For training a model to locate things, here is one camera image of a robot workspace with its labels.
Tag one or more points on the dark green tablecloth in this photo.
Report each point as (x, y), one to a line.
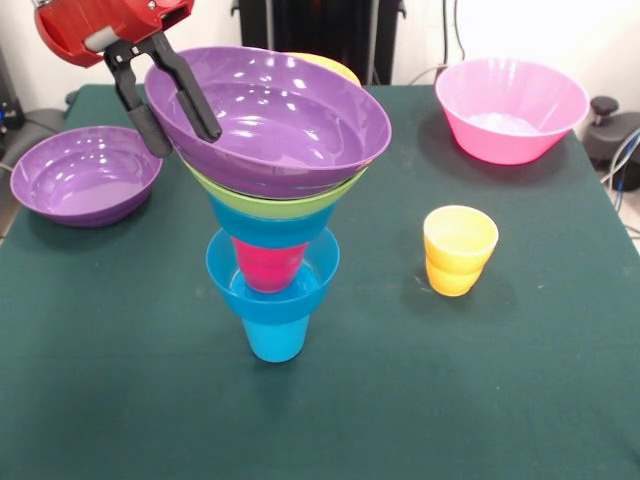
(320, 400)

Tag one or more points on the red plastic cup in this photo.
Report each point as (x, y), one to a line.
(267, 270)

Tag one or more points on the grey rounded base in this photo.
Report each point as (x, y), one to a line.
(42, 125)

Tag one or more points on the pink plastic bowl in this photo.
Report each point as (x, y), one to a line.
(507, 140)

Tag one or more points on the black clamp with knob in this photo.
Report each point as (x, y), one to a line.
(612, 132)

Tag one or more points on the green plastic bowl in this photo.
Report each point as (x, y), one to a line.
(270, 207)

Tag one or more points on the yellow plastic cup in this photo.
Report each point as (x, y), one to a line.
(455, 275)

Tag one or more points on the blue plastic cup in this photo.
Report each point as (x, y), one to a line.
(275, 342)

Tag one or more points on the black equipment box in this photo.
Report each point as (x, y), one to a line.
(9, 110)

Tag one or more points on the small black table clamp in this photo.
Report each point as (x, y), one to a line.
(72, 96)

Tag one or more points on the orange plastic bowl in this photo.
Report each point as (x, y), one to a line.
(335, 67)

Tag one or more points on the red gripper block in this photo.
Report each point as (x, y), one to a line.
(85, 25)

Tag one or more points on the small blue plastic bowl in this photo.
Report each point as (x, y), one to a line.
(272, 310)
(270, 230)

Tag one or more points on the purple plastic bowl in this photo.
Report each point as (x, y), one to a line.
(280, 125)
(85, 185)

